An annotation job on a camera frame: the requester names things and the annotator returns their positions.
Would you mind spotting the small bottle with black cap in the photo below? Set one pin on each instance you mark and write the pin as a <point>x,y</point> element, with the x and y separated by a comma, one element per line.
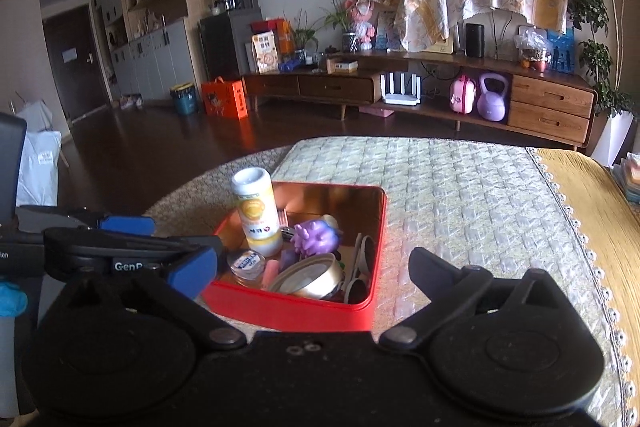
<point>246,268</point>

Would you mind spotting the white bottle with yellow label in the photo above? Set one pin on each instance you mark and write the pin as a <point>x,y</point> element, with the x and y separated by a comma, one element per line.
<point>257,212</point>

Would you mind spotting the black cylinder speaker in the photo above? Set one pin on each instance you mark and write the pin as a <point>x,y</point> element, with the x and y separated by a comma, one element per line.
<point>475,41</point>

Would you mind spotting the beige shell-shaped board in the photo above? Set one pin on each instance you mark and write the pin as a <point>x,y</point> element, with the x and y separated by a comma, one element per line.
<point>500,29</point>

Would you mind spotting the small green potted plant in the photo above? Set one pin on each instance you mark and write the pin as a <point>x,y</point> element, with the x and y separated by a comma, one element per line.
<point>304,34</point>

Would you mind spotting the orange gift bag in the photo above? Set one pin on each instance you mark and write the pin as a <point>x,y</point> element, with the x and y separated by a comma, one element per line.
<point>222,99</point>

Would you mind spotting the grey frame sunglasses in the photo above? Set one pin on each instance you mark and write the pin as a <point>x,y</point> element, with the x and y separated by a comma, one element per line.
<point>361,267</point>

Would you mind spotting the tall green potted tree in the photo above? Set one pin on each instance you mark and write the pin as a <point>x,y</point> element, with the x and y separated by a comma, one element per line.
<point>600,7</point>

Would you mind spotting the orange and red gift boxes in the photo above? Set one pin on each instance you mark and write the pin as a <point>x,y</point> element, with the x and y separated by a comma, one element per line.
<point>280,34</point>

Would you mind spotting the small red cup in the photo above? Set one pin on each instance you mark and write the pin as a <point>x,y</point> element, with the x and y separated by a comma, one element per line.
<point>539,65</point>

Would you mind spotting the beige egg-shaped sponge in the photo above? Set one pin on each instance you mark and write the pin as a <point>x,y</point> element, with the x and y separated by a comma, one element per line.
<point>331,222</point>

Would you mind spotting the pink doll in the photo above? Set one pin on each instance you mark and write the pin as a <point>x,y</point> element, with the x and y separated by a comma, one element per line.
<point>364,24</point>

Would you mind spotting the white router with antennas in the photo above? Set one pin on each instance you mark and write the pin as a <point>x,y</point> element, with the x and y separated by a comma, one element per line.
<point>400,97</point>

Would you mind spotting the circle pattern lace tablecloth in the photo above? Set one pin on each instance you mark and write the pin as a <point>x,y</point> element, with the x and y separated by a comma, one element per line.
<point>200,197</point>

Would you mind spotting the leafy plant in vase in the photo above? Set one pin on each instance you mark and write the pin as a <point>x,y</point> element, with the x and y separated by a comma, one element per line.
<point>336,14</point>

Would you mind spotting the clear plastic bag of snacks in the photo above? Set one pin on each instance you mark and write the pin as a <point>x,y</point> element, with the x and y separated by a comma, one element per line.
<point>532,44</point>

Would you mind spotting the pink tube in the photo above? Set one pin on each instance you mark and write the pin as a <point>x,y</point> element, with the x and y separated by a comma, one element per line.
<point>272,276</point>

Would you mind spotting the purple kettlebell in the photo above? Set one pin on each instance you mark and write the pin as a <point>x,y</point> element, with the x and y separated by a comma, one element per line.
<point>492,104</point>

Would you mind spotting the wooden television cabinet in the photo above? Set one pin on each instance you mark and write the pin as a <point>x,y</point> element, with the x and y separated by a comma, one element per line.
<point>550,107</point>

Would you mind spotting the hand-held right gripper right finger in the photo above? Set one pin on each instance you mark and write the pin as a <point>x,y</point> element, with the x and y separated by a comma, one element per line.
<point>427,269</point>

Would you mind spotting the dark wooden door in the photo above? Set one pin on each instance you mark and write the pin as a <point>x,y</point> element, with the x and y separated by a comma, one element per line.
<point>75,67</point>

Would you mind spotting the yellow and white box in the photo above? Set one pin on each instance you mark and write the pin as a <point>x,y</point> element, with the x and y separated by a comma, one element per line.
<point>343,66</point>

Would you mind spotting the blue bucket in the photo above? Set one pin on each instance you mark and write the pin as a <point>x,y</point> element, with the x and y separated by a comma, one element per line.
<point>183,99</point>

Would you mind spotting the white square planter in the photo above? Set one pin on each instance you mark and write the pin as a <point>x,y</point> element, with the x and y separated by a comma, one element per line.
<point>612,139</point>

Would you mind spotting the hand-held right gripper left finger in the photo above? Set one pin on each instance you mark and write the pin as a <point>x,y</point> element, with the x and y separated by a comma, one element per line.
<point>192,274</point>

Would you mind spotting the pink flat carton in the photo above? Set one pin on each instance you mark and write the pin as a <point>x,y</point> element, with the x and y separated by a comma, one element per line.
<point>377,112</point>

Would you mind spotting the yellow tablecloth with lace trim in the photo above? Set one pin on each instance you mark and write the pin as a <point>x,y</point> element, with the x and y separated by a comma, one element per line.
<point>600,207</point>

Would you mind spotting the white and orange snack bag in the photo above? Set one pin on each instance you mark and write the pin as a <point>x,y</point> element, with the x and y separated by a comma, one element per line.
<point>265,54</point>

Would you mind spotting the blue picture box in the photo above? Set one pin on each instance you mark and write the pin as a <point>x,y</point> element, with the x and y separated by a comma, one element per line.
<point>561,52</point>

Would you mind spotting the white shopping bag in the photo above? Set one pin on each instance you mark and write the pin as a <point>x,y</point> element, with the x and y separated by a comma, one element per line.
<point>40,157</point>

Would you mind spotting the black mini fridge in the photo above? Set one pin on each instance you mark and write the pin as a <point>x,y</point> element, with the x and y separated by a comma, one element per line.
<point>225,47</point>

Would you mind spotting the quilted table mat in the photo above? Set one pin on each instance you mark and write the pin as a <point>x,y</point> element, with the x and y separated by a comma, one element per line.
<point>450,187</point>

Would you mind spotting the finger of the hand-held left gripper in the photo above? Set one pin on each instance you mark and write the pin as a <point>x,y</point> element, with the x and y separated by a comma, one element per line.
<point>127,225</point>
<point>150,247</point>

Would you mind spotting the tape roll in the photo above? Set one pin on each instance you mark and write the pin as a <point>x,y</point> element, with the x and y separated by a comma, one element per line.
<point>310,279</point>

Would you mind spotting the red tin box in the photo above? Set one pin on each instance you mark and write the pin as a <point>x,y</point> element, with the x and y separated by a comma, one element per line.
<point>300,314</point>

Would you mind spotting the pink toy suitcase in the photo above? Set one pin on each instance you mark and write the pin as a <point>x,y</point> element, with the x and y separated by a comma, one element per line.
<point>462,96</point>

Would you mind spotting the purple spiky toy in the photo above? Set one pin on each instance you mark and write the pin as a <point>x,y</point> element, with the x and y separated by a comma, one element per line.
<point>315,239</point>

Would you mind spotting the built-in wall cabinet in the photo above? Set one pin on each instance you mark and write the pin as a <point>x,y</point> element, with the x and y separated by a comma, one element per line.
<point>150,32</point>

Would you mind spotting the patterned vase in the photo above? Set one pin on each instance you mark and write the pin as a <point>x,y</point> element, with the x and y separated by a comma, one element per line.
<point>350,43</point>

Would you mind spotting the blue object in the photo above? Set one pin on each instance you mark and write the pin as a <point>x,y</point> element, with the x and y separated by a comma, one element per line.
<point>12,298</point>

